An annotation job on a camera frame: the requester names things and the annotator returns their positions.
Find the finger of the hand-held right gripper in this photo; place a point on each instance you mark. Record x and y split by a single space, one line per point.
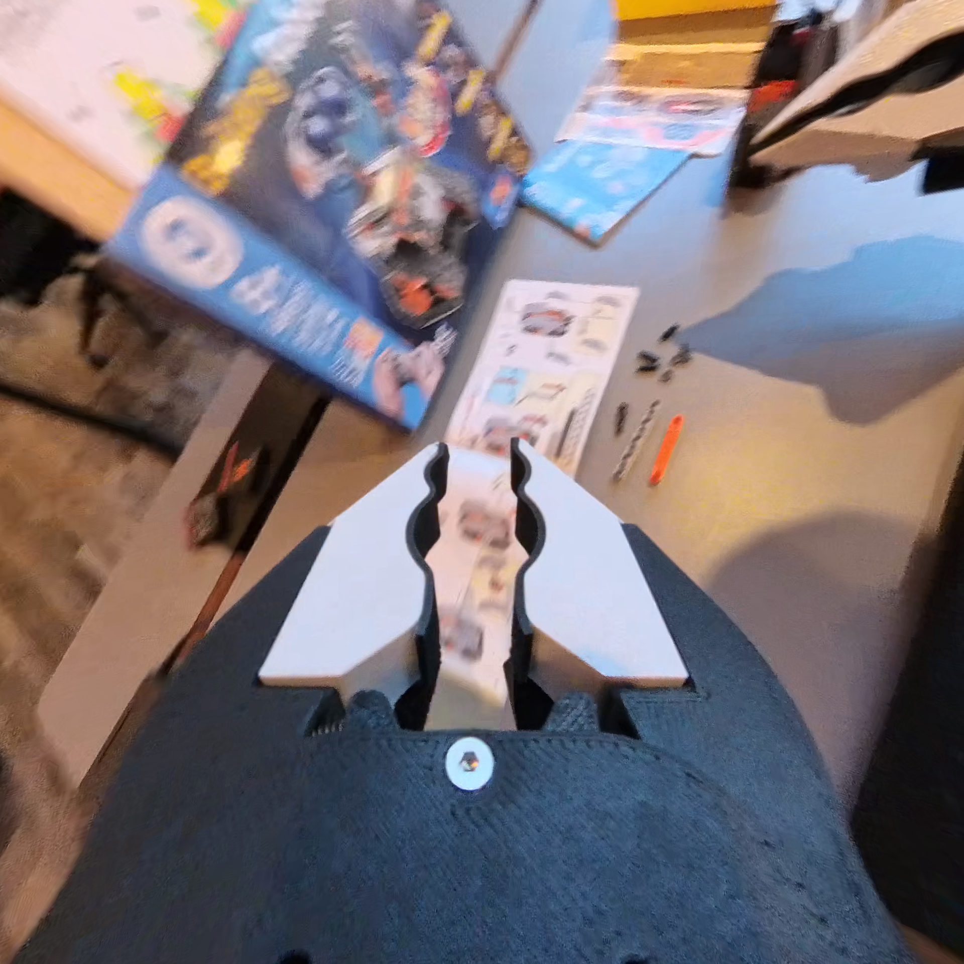
866 60
843 147

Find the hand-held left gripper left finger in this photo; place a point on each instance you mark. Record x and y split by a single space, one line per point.
346 602

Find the orange toothed beam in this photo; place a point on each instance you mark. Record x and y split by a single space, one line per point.
666 450

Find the grey holed beam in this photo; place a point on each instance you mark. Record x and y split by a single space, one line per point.
636 440

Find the blue cover booklet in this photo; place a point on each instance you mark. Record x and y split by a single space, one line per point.
602 188

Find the long black pin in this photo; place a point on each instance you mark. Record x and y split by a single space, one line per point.
620 418

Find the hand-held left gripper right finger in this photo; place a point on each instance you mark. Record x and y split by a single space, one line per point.
602 602

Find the open instruction booklet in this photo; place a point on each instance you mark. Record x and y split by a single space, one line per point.
542 354

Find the yellow plastic bin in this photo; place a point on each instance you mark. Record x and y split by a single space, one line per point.
693 7

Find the blue toy robot box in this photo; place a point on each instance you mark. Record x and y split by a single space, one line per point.
339 188

